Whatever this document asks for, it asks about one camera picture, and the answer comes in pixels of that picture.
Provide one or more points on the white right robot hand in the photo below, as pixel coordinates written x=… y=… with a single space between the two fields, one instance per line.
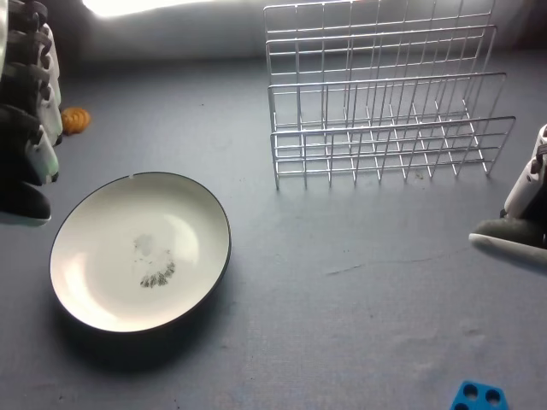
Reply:
x=523 y=192

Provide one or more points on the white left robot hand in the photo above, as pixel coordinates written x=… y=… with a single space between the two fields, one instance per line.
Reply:
x=25 y=128

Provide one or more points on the orange swirl cookie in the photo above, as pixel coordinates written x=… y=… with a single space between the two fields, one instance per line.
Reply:
x=77 y=120

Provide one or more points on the blue pentagon block with holes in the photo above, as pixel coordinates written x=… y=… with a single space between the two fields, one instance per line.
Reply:
x=482 y=388

